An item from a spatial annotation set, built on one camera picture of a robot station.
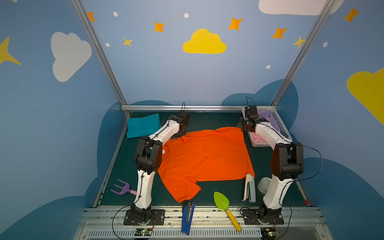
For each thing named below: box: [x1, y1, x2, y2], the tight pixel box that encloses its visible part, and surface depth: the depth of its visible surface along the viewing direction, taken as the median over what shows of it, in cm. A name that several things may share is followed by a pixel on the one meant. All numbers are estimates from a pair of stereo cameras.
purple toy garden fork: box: [110, 179, 137, 196], surface depth 84 cm
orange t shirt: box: [157, 126, 255, 203], surface depth 97 cm
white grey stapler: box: [242, 174, 256, 203], surface depth 82 cm
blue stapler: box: [181, 201, 196, 236], surface depth 75 cm
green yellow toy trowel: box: [213, 191, 242, 232], surface depth 79 cm
